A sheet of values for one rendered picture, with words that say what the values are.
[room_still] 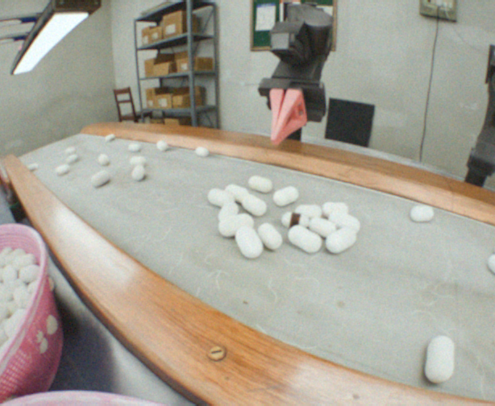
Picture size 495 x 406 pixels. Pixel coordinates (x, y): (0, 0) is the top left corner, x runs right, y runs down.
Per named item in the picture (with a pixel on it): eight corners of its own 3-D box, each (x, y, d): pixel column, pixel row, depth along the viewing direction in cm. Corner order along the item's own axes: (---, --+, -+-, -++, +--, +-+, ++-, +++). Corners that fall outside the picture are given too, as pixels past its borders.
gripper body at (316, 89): (321, 89, 29) (331, 60, 30) (256, 84, 33) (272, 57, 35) (324, 120, 34) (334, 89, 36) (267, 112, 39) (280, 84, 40)
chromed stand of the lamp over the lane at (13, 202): (60, 175, 59) (32, 33, 36) (81, 188, 50) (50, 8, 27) (7, 200, 45) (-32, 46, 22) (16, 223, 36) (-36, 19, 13)
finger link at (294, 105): (284, 130, 28) (305, 81, 30) (236, 123, 31) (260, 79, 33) (293, 158, 34) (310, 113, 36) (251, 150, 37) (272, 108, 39)
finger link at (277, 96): (303, 132, 27) (321, 82, 29) (251, 125, 30) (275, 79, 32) (309, 161, 33) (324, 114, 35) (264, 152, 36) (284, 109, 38)
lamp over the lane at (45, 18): (31, 70, 51) (28, 51, 47) (102, 7, 24) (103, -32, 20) (10, 76, 45) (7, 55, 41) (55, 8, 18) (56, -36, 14)
